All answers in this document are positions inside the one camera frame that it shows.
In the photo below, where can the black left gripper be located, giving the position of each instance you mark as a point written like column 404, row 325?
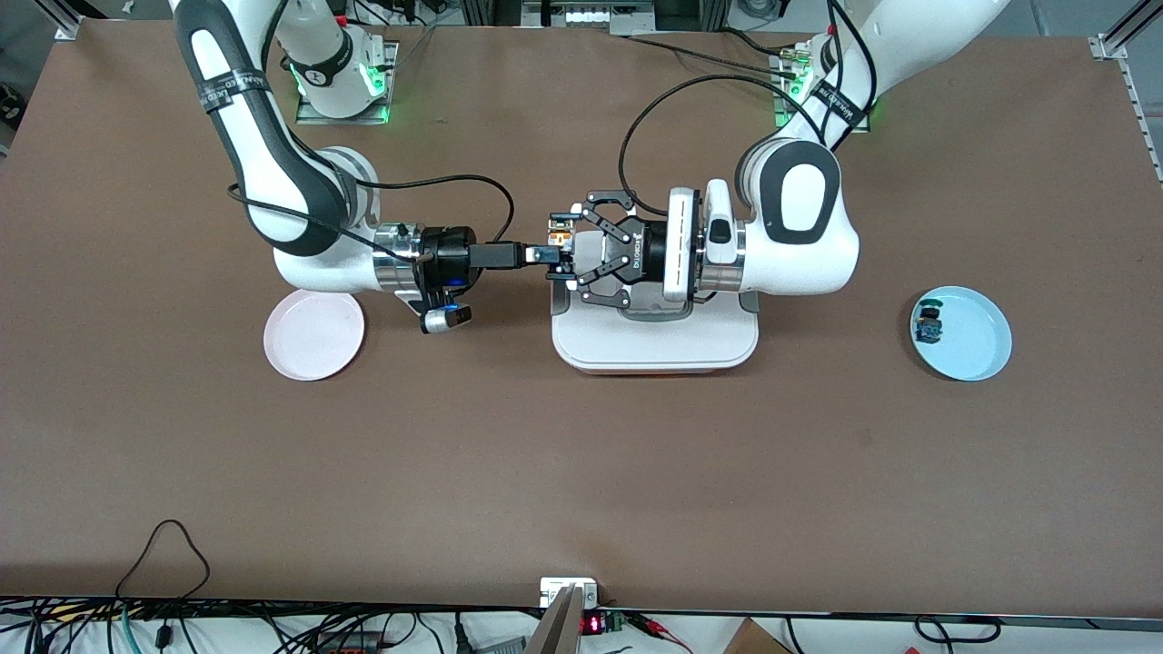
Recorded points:
column 647, row 245

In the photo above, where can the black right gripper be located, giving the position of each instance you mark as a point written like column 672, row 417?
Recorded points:
column 450, row 256

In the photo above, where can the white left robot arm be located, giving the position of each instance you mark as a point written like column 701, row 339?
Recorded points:
column 800, row 209

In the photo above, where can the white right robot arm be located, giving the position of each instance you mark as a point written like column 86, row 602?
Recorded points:
column 263, row 154

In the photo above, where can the white lunch box grey latches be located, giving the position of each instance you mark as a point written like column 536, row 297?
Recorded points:
column 654, row 341

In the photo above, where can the silver equipment box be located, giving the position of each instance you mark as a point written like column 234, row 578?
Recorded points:
column 586, row 16

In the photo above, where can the pink round plate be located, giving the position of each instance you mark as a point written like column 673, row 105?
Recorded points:
column 313, row 341

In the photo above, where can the small white mounting block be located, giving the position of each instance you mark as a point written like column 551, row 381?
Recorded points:
column 554, row 589

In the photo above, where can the red LED display module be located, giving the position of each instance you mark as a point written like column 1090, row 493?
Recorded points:
column 592, row 624

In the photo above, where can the light blue round plate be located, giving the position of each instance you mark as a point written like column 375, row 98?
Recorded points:
column 977, row 331

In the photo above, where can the brown cardboard piece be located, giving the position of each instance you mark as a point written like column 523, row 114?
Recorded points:
column 754, row 640

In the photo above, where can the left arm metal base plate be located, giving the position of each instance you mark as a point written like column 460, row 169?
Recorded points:
column 781, row 113

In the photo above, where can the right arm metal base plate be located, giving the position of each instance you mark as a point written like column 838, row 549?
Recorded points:
column 345, row 120

